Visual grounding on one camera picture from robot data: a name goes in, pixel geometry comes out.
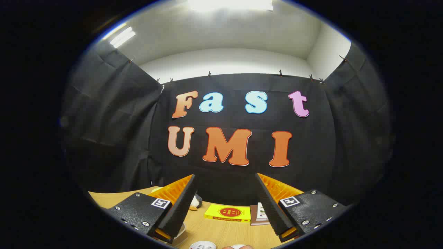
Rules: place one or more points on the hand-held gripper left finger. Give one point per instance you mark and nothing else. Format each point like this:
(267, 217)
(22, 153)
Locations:
(180, 207)

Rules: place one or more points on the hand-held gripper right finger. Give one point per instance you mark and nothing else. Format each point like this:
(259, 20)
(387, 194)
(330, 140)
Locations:
(271, 207)

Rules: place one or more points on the white illustrated book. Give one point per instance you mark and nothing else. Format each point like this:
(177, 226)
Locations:
(261, 210)

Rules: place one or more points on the penguin plush toy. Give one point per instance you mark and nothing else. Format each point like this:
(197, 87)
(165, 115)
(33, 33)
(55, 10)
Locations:
(196, 200)

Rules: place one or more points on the brown cover book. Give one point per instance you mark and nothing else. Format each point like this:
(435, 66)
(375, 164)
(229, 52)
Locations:
(253, 215)

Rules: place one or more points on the yellow book with red circle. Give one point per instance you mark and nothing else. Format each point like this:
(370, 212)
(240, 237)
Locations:
(228, 211)

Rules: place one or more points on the black backdrop cloth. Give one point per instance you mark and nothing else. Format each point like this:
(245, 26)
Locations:
(228, 180)

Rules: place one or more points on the ceiling light tube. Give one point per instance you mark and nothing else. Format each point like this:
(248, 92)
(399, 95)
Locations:
(122, 37)

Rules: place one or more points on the ceiling light panel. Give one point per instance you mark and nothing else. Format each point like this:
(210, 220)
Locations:
(230, 5)

